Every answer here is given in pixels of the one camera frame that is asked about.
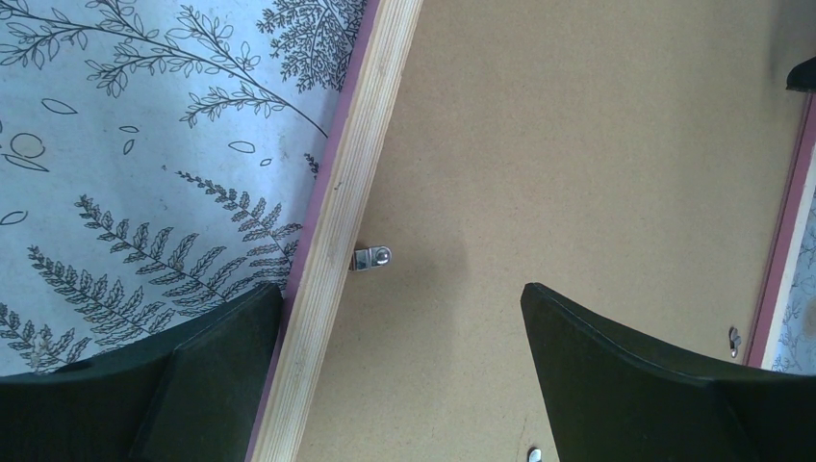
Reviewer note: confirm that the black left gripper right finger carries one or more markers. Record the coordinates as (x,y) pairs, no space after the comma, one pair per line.
(613,393)

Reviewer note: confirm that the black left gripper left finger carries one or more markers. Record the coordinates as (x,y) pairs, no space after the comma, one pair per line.
(189,393)

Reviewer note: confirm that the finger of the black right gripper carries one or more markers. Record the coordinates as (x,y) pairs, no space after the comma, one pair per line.
(802,77)

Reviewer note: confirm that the brown cardboard backing board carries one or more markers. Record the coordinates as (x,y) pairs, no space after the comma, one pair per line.
(632,155)

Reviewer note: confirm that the light wooden picture frame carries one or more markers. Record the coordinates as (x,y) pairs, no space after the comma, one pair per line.
(326,249)

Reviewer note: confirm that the floral patterned table mat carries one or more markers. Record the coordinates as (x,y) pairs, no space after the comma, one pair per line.
(157,160)

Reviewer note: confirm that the metal frame retaining clip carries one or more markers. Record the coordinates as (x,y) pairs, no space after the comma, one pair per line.
(370,258)

